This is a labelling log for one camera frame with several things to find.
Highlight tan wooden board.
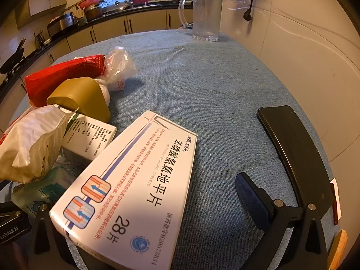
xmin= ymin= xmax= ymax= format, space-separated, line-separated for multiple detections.
xmin=327 ymin=229 xmax=348 ymax=270

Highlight steel kettle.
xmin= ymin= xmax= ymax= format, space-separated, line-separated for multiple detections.
xmin=34 ymin=32 xmax=47 ymax=47

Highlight small white green medicine box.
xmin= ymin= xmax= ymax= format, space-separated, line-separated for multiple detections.
xmin=58 ymin=107 xmax=118 ymax=162

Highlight beige lower cabinets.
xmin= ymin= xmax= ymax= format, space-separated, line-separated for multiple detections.
xmin=0 ymin=9 xmax=194 ymax=113

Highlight black frying pan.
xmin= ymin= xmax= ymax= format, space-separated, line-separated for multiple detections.
xmin=0 ymin=39 xmax=26 ymax=74

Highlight beige cabinets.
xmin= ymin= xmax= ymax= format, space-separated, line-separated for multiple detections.
xmin=0 ymin=9 xmax=194 ymax=113
xmin=13 ymin=0 xmax=69 ymax=30

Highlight white crumpled paper bag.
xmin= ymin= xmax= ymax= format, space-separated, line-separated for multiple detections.
xmin=0 ymin=105 xmax=79 ymax=184

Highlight chopstick holder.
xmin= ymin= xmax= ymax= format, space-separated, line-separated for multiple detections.
xmin=74 ymin=6 xmax=88 ymax=26

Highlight dark cooking pot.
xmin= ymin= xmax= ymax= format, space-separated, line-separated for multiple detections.
xmin=84 ymin=6 xmax=103 ymax=22

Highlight white card with red edge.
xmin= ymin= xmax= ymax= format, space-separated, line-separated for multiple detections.
xmin=330 ymin=178 xmax=342 ymax=225

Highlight clear plastic bag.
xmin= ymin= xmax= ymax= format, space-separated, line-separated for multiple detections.
xmin=94 ymin=46 xmax=137 ymax=105

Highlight black smartphone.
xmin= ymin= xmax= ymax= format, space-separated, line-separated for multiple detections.
xmin=257 ymin=105 xmax=335 ymax=213

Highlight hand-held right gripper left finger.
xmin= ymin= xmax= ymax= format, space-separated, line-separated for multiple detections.
xmin=31 ymin=202 xmax=83 ymax=270

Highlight black kitchen countertop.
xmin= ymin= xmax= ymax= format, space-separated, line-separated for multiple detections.
xmin=0 ymin=0 xmax=194 ymax=102

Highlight clear glass mug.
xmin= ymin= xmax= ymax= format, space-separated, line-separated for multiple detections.
xmin=178 ymin=0 xmax=223 ymax=43

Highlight red plastic basin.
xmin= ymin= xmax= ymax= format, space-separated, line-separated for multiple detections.
xmin=79 ymin=0 xmax=104 ymax=9

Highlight glass pot lid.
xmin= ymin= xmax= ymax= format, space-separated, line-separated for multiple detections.
xmin=105 ymin=0 xmax=133 ymax=12

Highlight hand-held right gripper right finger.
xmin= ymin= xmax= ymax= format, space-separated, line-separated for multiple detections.
xmin=235 ymin=171 xmax=329 ymax=270

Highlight steel rice cooker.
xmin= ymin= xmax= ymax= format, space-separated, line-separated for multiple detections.
xmin=47 ymin=13 xmax=79 ymax=37

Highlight large white medicine box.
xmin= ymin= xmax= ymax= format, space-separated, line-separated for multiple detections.
xmin=49 ymin=110 xmax=198 ymax=270

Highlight red foil packet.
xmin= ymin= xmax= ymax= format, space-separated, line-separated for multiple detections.
xmin=24 ymin=54 xmax=107 ymax=107

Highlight green tissue packet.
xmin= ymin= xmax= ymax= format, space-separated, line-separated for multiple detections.
xmin=11 ymin=166 xmax=74 ymax=217

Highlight olive plastic box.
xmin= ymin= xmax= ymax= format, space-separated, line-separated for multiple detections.
xmin=46 ymin=77 xmax=111 ymax=123

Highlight beige upper cabinets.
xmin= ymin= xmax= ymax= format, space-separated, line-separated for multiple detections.
xmin=13 ymin=0 xmax=69 ymax=30

